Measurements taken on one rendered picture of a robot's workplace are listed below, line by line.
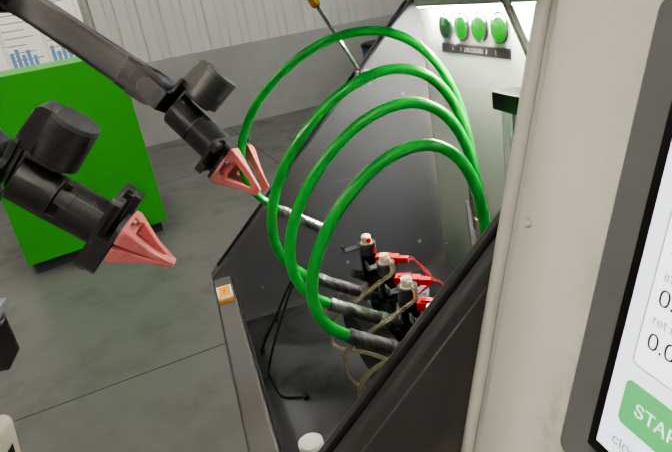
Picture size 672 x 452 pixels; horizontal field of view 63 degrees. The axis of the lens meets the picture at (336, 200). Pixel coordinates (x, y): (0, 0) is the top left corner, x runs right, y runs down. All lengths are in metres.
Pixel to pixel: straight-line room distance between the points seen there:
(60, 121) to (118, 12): 6.58
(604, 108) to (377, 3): 7.72
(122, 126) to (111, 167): 0.29
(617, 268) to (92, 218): 0.54
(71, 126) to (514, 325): 0.50
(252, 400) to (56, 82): 3.36
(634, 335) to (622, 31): 0.21
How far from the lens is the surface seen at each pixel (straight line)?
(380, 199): 1.24
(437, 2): 1.07
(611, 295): 0.44
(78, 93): 4.04
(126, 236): 0.69
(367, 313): 0.76
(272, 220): 0.75
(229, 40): 7.44
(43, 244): 4.21
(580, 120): 0.46
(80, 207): 0.70
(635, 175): 0.42
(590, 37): 0.47
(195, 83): 0.95
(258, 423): 0.82
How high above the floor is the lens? 1.48
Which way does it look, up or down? 21 degrees down
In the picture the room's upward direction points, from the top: 10 degrees counter-clockwise
